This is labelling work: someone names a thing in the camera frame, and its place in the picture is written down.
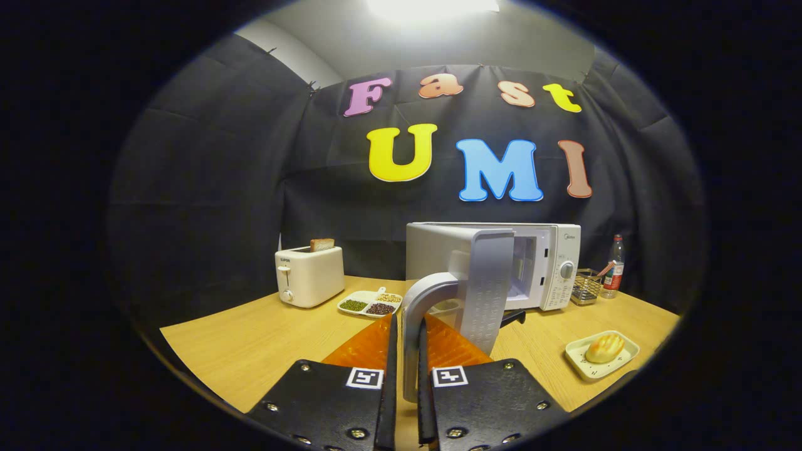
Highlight clear plastic water bottle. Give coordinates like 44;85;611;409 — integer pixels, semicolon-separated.
601;234;626;299

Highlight metal wire basket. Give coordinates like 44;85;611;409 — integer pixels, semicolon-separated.
570;268;603;306

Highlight divided dish of beans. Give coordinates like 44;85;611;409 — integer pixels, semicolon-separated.
337;287;404;319

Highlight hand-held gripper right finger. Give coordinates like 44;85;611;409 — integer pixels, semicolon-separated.
417;313;571;451

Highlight white microwave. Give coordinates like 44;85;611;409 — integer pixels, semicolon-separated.
401;222;582;403

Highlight golden bread bun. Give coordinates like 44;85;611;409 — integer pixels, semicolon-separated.
585;334;625;364

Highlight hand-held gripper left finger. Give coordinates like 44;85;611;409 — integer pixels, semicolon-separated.
246;313;399;451

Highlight ceiling light panel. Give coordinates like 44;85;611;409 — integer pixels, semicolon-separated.
367;0;501;23

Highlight black backdrop cloth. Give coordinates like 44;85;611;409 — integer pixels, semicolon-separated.
107;31;706;326

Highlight cream toaster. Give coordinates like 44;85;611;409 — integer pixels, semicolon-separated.
274;246;346;309

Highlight cream square plate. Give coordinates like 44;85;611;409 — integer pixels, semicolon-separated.
565;330;640;381

